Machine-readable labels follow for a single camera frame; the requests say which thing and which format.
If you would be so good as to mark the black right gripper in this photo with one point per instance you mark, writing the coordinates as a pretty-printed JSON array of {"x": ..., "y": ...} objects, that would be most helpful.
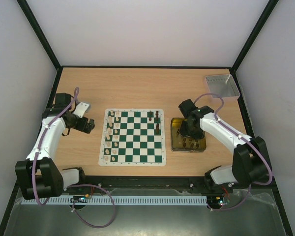
[{"x": 184, "y": 129}]

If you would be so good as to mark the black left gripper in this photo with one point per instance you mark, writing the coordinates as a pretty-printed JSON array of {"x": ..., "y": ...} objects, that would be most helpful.
[{"x": 81, "y": 127}]

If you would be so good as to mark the gold square tin box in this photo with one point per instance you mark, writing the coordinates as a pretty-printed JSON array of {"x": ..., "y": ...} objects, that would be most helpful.
[{"x": 182, "y": 143}]

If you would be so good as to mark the green white chess board mat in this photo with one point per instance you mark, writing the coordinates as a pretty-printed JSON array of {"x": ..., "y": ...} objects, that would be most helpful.
[{"x": 130, "y": 140}]

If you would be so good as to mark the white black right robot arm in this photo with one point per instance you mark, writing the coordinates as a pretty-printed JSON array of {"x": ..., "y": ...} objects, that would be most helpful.
[{"x": 250, "y": 162}]

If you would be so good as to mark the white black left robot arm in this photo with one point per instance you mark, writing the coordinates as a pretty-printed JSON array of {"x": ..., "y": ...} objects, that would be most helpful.
[{"x": 38, "y": 176}]

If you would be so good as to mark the brown chess piece back corner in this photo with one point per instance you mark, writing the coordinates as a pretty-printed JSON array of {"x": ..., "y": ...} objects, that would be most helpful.
[{"x": 157, "y": 114}]

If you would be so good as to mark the silver pink tin lid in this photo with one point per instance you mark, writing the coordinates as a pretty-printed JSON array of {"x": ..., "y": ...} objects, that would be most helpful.
[{"x": 222, "y": 86}]

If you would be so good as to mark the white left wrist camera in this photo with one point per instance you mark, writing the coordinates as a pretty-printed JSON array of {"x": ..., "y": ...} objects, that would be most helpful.
[{"x": 81, "y": 109}]

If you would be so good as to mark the black aluminium front rail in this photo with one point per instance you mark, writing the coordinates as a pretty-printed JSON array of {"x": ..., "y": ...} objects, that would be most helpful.
[{"x": 195, "y": 185}]

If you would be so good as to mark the light blue slotted cable duct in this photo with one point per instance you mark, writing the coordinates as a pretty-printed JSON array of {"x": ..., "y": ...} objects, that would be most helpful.
[{"x": 131, "y": 200}]

